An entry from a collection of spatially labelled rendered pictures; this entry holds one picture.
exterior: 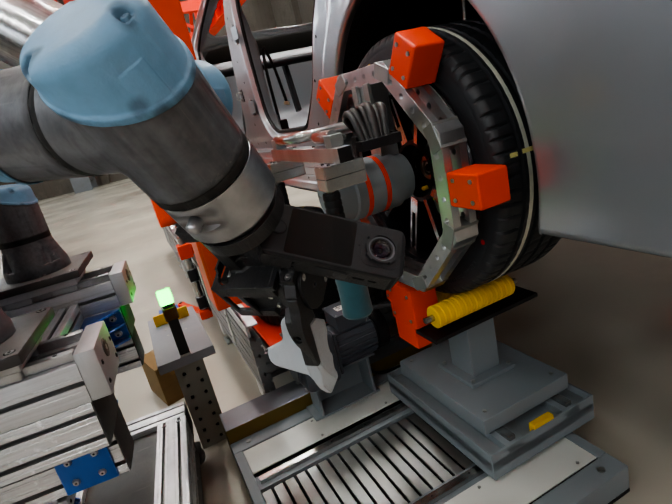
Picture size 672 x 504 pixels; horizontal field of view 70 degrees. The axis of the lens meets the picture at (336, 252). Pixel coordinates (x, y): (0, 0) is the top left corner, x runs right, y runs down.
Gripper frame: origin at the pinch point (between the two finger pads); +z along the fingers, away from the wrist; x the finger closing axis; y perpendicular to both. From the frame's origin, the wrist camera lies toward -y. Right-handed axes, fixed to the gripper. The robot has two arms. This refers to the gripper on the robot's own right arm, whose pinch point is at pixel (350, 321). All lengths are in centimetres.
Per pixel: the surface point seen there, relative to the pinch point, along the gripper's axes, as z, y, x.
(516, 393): 93, -10, -22
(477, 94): 21, -9, -58
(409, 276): 60, 12, -40
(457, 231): 39, -3, -38
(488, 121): 24, -10, -53
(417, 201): 54, 11, -59
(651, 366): 139, -50, -48
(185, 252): 129, 161, -99
